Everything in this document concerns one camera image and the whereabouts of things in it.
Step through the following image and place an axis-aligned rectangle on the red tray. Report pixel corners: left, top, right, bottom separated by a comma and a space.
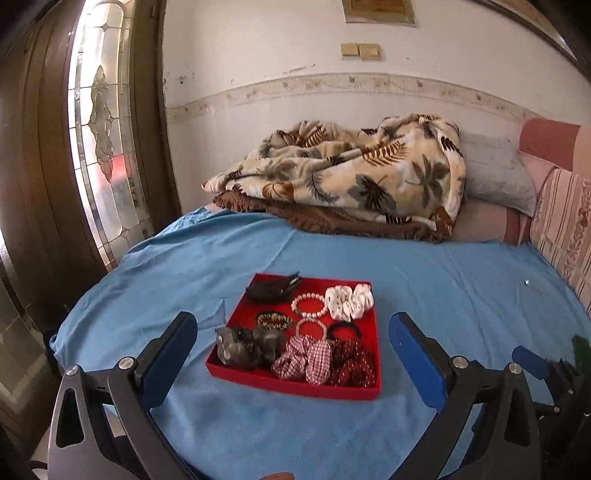
204, 272, 384, 401

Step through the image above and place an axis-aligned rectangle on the leaf-print blanket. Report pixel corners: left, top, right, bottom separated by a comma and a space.
202, 113, 467, 228

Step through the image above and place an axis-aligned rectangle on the pink pillow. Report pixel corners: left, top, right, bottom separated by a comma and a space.
450, 198, 532, 245

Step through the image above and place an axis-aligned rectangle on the wooden door with stained glass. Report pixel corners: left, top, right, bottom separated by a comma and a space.
0, 0, 183, 462

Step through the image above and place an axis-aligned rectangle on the pink patchwork cushion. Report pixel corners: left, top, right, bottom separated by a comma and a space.
518, 117, 591, 172

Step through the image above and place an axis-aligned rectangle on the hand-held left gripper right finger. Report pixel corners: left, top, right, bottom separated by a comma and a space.
389, 311, 542, 480

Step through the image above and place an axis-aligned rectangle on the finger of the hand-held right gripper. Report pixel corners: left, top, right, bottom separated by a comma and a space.
512, 346, 570, 393

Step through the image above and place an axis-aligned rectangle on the dark wooden frame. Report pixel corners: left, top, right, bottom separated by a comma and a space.
475, 0, 583, 63

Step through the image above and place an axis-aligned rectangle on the red checked scrunchie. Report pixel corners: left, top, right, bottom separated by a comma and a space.
271, 335, 334, 385

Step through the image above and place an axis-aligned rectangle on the grey scrunchie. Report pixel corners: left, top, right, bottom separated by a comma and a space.
215, 324, 287, 368

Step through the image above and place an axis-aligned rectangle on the brown ruffled blanket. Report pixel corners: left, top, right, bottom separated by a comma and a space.
212, 191, 451, 244

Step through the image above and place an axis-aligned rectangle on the dark green cloth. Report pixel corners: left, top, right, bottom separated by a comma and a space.
571, 335, 591, 371

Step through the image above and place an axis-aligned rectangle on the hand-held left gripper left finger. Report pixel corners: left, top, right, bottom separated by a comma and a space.
48, 311, 199, 480

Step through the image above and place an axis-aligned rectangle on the black hair tie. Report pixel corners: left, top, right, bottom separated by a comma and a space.
329, 320, 362, 342

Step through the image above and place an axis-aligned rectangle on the grey pillow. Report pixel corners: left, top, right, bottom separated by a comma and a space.
459, 133, 539, 217

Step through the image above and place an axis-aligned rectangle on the blue bed sheet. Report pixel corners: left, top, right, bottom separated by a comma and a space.
48, 205, 591, 480

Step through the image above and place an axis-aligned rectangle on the white cherry-print scrunchie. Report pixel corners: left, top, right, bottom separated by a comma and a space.
324, 284, 374, 322

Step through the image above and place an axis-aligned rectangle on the black hair claw clip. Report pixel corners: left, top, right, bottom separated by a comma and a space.
245, 271, 302, 304

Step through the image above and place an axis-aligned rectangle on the pearl bracelet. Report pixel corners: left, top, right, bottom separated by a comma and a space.
291, 293, 328, 319
294, 318, 329, 343

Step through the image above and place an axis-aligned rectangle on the striped floral cushion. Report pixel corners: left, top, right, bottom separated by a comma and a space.
529, 167, 591, 317

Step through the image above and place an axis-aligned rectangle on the framed wall picture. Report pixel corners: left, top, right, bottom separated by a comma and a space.
342, 0, 416, 27

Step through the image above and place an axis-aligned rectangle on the dark red scrunchie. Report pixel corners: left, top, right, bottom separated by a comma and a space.
325, 339, 376, 387

